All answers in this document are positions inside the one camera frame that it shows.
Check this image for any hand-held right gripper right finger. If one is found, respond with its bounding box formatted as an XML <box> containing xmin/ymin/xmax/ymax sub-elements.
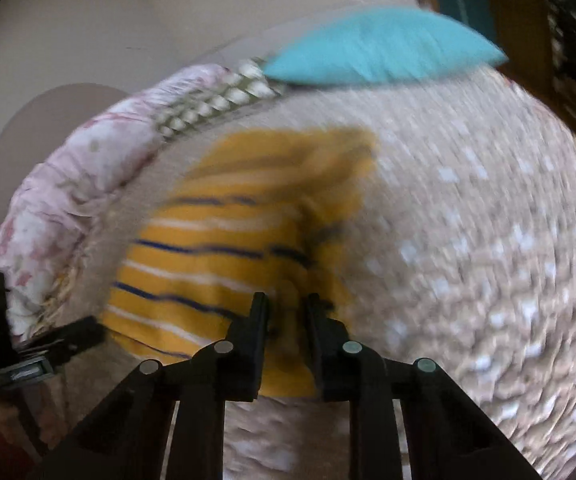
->
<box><xmin>306</xmin><ymin>293</ymin><xmax>544</xmax><ymax>480</ymax></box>

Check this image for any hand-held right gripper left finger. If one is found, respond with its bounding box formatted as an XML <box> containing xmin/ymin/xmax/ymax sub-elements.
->
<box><xmin>38</xmin><ymin>292</ymin><xmax>271</xmax><ymax>480</ymax></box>

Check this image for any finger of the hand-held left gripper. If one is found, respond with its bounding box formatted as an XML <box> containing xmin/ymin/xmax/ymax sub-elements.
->
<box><xmin>27</xmin><ymin>316</ymin><xmax>108</xmax><ymax>361</ymax></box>

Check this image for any yellow striped shirt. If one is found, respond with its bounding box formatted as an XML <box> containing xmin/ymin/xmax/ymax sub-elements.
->
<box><xmin>102</xmin><ymin>127</ymin><xmax>380</xmax><ymax>398</ymax></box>

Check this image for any pink floral fleece blanket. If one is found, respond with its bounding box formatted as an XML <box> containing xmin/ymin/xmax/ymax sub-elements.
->
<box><xmin>0</xmin><ymin>62</ymin><xmax>241</xmax><ymax>338</ymax></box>

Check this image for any beige spotted bed sheet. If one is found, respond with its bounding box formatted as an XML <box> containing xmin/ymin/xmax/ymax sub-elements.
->
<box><xmin>43</xmin><ymin>57</ymin><xmax>576</xmax><ymax>480</ymax></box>

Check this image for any olive patterned pillow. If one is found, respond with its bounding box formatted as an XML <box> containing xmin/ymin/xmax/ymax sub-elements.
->
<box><xmin>155</xmin><ymin>57</ymin><xmax>289</xmax><ymax>141</ymax></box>

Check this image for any teal pillow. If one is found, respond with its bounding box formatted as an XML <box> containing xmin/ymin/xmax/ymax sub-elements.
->
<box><xmin>263</xmin><ymin>6</ymin><xmax>510</xmax><ymax>87</ymax></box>

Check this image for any wooden door frame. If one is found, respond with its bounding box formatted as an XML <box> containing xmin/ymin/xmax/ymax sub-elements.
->
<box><xmin>485</xmin><ymin>0</ymin><xmax>576</xmax><ymax>136</ymax></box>

